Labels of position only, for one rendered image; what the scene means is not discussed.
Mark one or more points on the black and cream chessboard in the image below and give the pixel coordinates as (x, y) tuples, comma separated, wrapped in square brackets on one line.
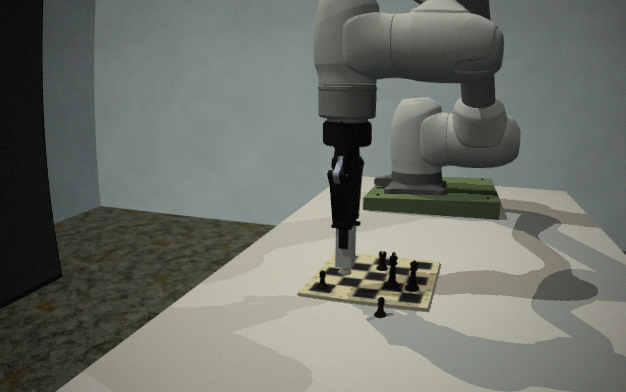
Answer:
[(365, 284)]

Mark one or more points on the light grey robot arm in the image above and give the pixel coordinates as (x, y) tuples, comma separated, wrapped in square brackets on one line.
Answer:
[(437, 42)]

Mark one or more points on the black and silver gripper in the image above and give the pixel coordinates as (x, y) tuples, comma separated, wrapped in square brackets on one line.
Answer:
[(342, 136)]

